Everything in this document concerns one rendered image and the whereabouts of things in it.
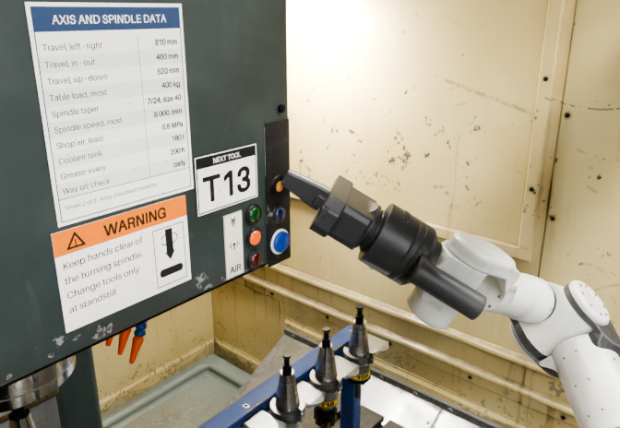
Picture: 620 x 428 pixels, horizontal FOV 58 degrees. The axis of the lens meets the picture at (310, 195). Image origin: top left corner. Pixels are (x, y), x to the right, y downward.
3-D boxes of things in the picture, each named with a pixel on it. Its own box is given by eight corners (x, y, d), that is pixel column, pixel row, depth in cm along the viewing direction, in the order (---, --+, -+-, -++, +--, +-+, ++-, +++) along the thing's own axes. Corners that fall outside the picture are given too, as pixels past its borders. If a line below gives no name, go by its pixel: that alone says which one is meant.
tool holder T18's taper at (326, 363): (327, 365, 112) (327, 336, 110) (341, 376, 109) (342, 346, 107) (309, 374, 110) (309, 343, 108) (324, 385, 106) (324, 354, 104)
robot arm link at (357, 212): (347, 160, 79) (420, 205, 79) (314, 214, 83) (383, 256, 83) (336, 186, 67) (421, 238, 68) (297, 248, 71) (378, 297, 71)
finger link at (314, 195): (291, 166, 74) (330, 191, 74) (279, 185, 75) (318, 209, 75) (288, 169, 73) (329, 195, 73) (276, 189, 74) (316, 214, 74)
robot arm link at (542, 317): (508, 251, 81) (572, 273, 93) (456, 289, 86) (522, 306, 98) (546, 315, 75) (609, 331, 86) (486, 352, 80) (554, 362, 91)
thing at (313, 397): (330, 397, 106) (330, 393, 105) (312, 411, 102) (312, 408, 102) (302, 382, 110) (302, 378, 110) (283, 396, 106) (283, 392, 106)
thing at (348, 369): (363, 370, 114) (364, 366, 113) (349, 382, 110) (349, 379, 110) (337, 357, 118) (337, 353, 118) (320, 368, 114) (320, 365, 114)
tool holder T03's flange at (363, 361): (354, 349, 122) (355, 338, 122) (378, 359, 119) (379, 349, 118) (337, 362, 118) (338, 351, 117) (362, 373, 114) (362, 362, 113)
